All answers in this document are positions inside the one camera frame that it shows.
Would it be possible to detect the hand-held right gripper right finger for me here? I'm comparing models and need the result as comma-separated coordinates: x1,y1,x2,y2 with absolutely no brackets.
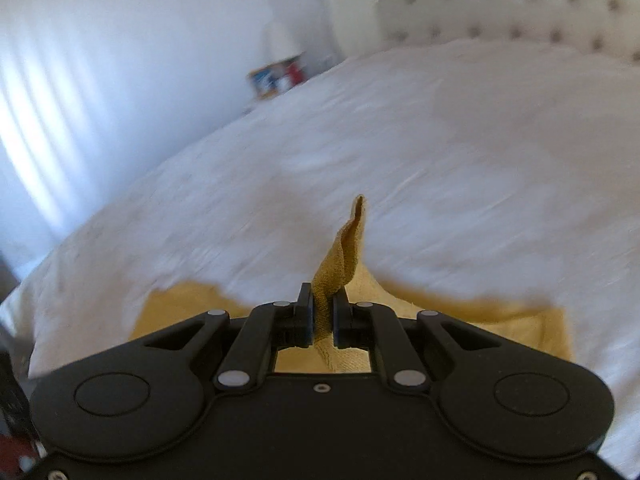
332,290,502,394

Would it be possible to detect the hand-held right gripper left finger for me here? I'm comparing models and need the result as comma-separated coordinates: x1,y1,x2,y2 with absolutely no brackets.
144,283,316,394

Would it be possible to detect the yellow knit garment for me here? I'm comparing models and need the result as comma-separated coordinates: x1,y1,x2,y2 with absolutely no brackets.
129,194,574,375

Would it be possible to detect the bed with white bedspread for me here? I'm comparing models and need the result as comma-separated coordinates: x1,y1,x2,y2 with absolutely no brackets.
0,37,640,477

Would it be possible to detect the red and white box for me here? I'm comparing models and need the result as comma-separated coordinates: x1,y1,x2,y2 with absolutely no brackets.
280,54,307,94

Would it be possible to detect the white tufted headboard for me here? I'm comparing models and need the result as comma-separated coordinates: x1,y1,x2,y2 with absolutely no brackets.
315,0,640,68

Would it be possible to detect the wooden picture frame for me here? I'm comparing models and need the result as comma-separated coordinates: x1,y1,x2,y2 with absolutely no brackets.
247,64,284,100

